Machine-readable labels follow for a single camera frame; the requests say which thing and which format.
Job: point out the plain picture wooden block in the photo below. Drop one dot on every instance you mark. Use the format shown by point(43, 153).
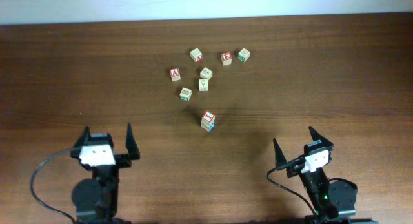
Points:
point(206, 73)

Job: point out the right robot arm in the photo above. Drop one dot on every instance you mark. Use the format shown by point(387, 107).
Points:
point(331, 200)

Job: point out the wooden block top left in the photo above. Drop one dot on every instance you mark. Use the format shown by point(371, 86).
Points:
point(196, 55)

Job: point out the red U wooden block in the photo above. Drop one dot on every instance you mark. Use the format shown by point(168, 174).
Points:
point(203, 122)

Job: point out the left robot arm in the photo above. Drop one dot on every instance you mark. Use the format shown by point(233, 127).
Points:
point(96, 198)

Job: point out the red 9 wooden block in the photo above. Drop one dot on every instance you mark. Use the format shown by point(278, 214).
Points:
point(208, 117)

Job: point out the red E wooden block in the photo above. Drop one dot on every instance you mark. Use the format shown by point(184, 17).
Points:
point(226, 58)

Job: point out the red A wooden block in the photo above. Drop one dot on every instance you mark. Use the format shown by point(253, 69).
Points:
point(175, 74)

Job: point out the green sided wooden block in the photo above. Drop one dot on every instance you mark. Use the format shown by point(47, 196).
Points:
point(243, 55)

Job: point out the green bottom wooden block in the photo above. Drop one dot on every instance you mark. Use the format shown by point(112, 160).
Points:
point(185, 94)

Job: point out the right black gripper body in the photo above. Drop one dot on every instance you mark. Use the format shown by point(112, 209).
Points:
point(293, 170)

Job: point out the Z wooden block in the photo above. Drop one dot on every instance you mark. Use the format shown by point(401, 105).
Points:
point(207, 128)

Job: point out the ice cream wooden block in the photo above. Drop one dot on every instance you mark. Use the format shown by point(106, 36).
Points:
point(203, 85)

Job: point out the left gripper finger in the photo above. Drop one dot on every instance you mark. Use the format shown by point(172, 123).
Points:
point(131, 144)
point(81, 141)

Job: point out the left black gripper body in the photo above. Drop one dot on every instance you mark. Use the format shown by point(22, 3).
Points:
point(121, 160)

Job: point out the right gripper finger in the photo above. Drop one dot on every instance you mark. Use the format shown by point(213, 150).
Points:
point(280, 160)
point(317, 136)

